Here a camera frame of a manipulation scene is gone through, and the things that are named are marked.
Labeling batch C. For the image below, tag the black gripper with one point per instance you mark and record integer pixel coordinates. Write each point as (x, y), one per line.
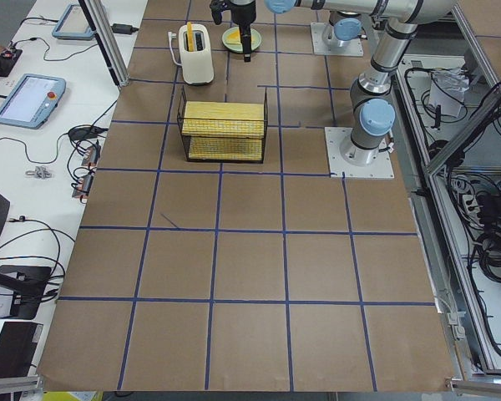
(244, 16)

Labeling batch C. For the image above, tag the white toaster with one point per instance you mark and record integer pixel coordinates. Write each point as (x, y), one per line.
(197, 67)

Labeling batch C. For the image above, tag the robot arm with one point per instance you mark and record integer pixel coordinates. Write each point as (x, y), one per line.
(342, 6)
(374, 116)

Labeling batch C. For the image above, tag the toast slice in toaster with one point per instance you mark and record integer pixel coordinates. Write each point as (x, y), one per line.
(190, 37)

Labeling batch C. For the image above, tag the green plate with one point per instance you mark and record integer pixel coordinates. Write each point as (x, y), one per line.
(256, 40)

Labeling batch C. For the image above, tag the yellow toast slice on plate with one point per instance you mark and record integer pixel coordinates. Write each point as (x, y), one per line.
(233, 37)

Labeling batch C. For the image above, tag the black power adapter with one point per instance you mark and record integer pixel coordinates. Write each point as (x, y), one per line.
(120, 28)

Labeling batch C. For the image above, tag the far teach pendant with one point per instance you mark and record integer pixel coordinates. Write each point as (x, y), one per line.
(73, 25)

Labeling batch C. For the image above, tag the teach pendant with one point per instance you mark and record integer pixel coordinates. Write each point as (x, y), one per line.
(32, 100)
(73, 25)

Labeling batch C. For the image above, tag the near teach pendant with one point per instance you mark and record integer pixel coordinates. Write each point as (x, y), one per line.
(32, 100)

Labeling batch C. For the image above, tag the black monitor stand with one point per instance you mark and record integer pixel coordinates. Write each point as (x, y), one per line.
(21, 287)

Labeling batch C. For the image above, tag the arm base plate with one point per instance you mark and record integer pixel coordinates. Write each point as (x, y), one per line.
(325, 42)
(345, 160)

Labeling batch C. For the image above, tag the aluminium frame post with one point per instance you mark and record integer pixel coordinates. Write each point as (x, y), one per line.
(98, 21)

